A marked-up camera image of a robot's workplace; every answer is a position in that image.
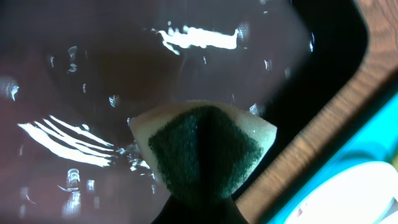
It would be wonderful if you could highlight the green and yellow sponge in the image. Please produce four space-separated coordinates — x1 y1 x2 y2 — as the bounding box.
129 101 277 208

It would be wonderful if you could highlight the light blue plate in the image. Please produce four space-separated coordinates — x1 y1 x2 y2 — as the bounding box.
285 161 397 224

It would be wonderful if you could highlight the black water tray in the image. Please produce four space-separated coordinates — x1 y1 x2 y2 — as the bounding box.
1 1 368 223

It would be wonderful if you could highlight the blue plastic tray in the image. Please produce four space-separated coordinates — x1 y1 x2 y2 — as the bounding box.
260 88 397 224

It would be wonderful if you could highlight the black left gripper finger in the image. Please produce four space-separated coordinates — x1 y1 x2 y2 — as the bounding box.
152 195 248 224

